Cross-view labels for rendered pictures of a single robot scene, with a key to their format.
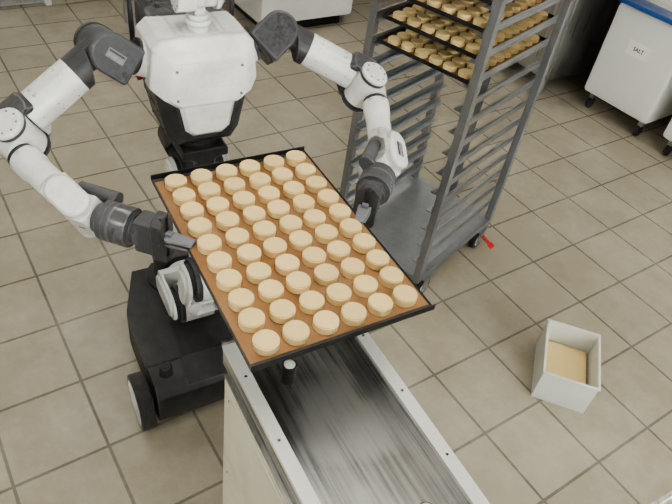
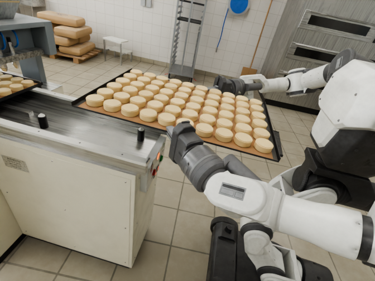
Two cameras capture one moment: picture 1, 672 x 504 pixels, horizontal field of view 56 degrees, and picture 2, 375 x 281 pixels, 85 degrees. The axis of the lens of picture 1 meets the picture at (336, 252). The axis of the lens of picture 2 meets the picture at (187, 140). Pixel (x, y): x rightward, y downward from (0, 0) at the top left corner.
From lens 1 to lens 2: 166 cm
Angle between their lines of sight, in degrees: 91
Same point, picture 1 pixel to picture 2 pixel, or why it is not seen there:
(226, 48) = (365, 77)
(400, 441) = not seen: hidden behind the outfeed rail
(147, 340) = not seen: hidden behind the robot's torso
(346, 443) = (95, 133)
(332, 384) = (120, 147)
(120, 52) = (342, 61)
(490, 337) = not seen: outside the picture
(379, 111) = (319, 206)
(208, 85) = (333, 98)
